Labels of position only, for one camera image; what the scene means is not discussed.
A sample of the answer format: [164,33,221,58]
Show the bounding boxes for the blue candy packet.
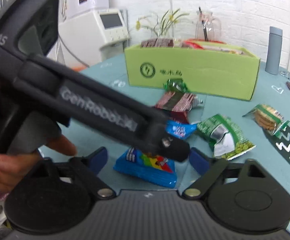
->
[113,147,178,189]

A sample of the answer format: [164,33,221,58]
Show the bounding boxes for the small green candy packet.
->
[163,78,189,93]

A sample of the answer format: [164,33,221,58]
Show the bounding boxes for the glass vase with yellow flowers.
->
[135,8,189,38]

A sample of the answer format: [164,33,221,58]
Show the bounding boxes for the dark red snack packet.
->
[154,92,204,124]

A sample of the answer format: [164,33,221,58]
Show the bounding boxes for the person's left hand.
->
[0,97,77,193]

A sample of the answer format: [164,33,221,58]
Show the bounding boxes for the white water dispenser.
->
[58,9,130,69]

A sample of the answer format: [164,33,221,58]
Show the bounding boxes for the grey blue thermos bottle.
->
[265,26,283,75]

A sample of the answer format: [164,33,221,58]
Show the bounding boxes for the red plastic basket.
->
[186,38,227,44]

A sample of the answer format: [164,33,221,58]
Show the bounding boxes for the green biscuit packet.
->
[243,104,290,137]

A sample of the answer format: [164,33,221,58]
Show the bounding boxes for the glass pitcher with straw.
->
[195,7,222,41]

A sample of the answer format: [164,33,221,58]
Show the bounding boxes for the green cardboard box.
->
[124,41,260,101]

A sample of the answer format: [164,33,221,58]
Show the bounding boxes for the green pea snack bag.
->
[197,114,256,160]

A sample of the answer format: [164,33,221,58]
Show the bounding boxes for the small blue snack packet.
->
[166,120,197,140]

